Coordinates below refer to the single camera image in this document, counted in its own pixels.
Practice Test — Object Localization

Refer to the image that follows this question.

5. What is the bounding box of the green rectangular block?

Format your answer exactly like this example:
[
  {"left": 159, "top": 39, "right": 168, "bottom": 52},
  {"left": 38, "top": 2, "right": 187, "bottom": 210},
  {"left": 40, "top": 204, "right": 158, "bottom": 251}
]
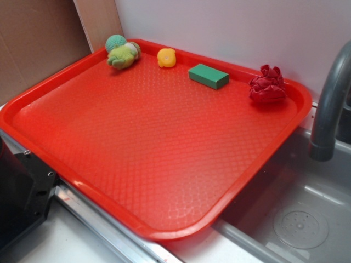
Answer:
[{"left": 188, "top": 64, "right": 230, "bottom": 90}]

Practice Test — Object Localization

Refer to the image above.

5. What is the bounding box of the yellow rubber duck toy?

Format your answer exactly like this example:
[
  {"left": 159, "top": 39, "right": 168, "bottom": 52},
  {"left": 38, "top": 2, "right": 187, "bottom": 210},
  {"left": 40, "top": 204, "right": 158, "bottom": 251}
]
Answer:
[{"left": 157, "top": 48, "right": 176, "bottom": 68}]

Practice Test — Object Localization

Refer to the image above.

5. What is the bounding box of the brown cardboard panel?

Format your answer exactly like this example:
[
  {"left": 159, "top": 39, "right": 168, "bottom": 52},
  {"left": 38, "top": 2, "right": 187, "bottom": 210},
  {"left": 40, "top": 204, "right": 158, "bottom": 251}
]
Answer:
[{"left": 1, "top": 1, "right": 123, "bottom": 105}]

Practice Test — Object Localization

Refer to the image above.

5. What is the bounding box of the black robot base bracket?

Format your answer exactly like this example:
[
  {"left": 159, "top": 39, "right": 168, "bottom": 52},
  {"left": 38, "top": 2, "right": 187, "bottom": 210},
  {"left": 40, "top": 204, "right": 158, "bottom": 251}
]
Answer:
[{"left": 1, "top": 140, "right": 57, "bottom": 254}]

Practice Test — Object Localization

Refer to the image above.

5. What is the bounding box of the silver metal rail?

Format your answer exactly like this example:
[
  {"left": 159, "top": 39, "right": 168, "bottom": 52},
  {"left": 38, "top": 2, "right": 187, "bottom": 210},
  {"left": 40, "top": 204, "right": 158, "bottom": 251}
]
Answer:
[{"left": 0, "top": 128, "right": 184, "bottom": 263}]

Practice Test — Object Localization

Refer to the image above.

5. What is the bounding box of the grey toy sink faucet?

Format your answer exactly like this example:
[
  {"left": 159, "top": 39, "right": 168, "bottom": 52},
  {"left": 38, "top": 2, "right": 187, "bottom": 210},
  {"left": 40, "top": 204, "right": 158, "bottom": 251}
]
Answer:
[{"left": 308, "top": 42, "right": 350, "bottom": 162}]

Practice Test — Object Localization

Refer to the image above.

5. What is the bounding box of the green plush turtle toy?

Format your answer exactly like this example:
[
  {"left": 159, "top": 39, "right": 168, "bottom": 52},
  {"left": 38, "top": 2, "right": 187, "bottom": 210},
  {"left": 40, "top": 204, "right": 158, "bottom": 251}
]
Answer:
[{"left": 105, "top": 35, "right": 141, "bottom": 70}]

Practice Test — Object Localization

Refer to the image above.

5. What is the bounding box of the crumpled red paper ball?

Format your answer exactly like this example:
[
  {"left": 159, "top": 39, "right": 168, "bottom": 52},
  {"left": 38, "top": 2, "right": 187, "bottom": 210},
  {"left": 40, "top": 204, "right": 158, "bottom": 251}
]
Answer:
[{"left": 248, "top": 65, "right": 287, "bottom": 104}]

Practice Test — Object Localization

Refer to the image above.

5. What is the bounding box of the red plastic serving tray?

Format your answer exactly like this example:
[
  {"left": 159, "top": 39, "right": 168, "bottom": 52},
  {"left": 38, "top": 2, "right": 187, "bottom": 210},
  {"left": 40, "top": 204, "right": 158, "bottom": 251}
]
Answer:
[{"left": 1, "top": 40, "right": 312, "bottom": 241}]

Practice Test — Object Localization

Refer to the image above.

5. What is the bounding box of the grey plastic sink basin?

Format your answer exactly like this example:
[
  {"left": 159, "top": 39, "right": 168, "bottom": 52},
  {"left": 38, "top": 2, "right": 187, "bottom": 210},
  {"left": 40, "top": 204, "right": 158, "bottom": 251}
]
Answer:
[{"left": 211, "top": 102, "right": 351, "bottom": 263}]

